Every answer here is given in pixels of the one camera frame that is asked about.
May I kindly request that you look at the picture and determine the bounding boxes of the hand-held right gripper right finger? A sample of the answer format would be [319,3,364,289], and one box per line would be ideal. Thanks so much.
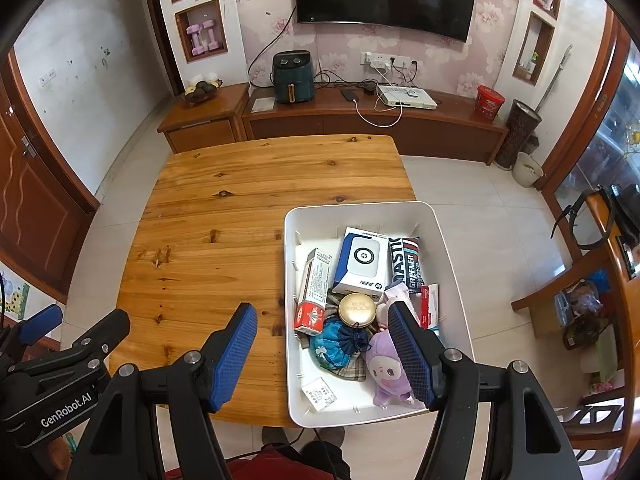
[387,300,583,480]

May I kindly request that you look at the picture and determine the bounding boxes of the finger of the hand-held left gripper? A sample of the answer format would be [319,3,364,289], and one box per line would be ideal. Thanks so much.
[10,304,64,348]
[70,308,132,361]

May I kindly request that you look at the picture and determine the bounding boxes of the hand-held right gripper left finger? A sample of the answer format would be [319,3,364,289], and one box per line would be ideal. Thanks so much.
[67,302,259,480]

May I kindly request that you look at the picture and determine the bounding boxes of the purple plush toy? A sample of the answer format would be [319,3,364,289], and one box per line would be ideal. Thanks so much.
[364,330,426,408]

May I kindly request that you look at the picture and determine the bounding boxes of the small red and white box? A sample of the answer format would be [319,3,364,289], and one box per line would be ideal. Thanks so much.
[419,283,442,330]

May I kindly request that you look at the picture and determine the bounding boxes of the plaid fabric bow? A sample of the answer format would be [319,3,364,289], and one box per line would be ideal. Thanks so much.
[320,352,368,385]

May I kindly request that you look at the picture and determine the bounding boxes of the pink packet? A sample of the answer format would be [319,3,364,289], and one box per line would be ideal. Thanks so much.
[377,280,413,331]

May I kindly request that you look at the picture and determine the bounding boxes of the round gold tin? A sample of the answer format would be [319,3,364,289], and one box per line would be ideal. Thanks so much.
[337,292,379,332]

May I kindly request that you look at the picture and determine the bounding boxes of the teal drawstring pouch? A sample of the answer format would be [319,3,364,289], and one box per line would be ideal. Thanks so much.
[309,320,372,372]

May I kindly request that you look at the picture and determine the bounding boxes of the striped snack packet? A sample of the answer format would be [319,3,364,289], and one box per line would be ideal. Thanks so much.
[387,235,426,293]

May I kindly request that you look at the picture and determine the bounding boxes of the blue and white box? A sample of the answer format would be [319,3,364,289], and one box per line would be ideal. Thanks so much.
[330,226,391,297]

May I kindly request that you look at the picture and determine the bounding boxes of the long red and white box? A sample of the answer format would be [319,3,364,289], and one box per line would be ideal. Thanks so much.
[293,248,334,337]

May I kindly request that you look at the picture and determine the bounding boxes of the white plastic bin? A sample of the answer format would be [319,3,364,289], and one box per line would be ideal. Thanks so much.
[282,201,476,429]

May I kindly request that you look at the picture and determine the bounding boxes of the wooden door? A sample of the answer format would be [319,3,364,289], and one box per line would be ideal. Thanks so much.
[0,55,101,296]

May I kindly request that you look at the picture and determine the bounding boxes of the person's red clothing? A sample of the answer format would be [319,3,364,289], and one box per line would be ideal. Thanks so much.
[165,447,351,480]

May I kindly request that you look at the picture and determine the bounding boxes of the black shoe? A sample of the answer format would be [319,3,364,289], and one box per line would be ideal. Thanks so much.
[305,427,346,461]

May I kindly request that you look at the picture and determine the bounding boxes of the wooden chair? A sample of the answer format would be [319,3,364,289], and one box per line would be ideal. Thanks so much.
[511,270,606,338]

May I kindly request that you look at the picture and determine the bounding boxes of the wooden side cabinet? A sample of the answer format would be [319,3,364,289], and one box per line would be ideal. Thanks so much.
[157,82,251,155]

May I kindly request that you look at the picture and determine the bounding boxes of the white bucket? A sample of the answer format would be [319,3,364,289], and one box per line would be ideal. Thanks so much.
[511,151,545,188]

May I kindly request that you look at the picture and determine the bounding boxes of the long wooden TV cabinet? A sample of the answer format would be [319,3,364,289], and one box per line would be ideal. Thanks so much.
[241,82,509,166]

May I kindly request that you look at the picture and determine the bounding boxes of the dark tall vase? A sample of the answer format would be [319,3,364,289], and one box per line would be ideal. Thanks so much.
[495,99,542,170]

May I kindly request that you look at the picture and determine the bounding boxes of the fruit bowl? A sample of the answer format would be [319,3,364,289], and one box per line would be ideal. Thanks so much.
[181,77,223,106]

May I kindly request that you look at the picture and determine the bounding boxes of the white set-top box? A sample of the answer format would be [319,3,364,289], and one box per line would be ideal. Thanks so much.
[376,85,439,110]

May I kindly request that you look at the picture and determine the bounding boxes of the red bucket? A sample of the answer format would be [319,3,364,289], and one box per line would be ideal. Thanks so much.
[474,85,506,121]

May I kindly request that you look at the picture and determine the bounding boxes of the dark green air fryer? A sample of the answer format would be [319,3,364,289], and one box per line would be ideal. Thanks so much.
[271,50,316,105]

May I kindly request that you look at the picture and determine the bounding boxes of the white power strip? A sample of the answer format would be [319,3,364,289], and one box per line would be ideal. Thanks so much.
[361,51,420,69]

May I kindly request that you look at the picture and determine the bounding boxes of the pink dumbbell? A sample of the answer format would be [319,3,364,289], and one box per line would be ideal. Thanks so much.
[202,21,222,52]
[186,24,207,56]

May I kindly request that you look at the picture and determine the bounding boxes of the metal pole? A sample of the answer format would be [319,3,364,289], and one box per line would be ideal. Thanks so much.
[537,45,573,111]

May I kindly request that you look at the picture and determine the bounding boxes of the giraffe wall poster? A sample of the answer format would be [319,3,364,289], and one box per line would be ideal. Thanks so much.
[0,267,31,321]

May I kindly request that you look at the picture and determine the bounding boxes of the white cable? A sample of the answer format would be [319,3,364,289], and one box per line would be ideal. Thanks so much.
[352,97,403,127]

